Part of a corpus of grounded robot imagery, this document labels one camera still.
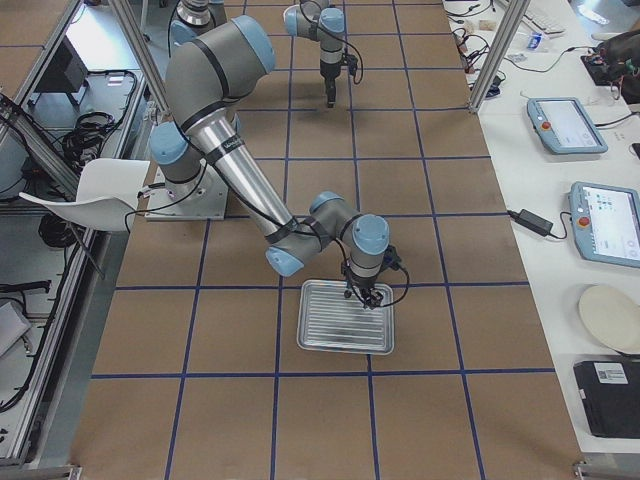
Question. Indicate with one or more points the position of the ribbed silver metal tray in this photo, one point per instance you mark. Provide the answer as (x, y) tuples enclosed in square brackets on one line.
[(329, 321)]

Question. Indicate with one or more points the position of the white plastic chair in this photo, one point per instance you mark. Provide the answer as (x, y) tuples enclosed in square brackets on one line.
[(106, 192)]

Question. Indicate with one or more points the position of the black box with label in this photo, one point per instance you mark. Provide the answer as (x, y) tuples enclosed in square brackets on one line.
[(609, 391)]

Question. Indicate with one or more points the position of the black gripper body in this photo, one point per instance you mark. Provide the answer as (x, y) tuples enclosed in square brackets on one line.
[(329, 82), (361, 283)]

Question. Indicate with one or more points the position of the white round plate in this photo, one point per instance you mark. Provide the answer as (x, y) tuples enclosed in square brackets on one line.
[(611, 317)]

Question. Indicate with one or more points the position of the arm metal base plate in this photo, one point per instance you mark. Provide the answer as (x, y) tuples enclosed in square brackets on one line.
[(202, 197)]

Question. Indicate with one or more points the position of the white keyboard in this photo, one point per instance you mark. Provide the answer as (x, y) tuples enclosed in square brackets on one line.
[(539, 21)]

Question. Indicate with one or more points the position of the aluminium frame post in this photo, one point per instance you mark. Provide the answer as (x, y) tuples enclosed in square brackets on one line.
[(502, 40)]

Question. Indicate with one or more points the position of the teach pendant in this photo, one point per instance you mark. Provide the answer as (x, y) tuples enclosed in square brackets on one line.
[(605, 223), (564, 127)]

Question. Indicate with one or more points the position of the upper teach pendant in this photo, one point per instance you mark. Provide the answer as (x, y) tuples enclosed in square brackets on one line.
[(564, 127)]

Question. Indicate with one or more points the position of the lower teach pendant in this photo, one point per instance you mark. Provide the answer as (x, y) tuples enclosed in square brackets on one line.
[(605, 223)]

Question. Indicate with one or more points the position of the black power adapter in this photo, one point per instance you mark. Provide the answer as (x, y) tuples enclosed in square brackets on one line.
[(531, 222)]

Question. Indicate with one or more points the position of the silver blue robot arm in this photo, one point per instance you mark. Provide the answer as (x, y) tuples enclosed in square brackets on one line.
[(292, 243), (315, 25)]

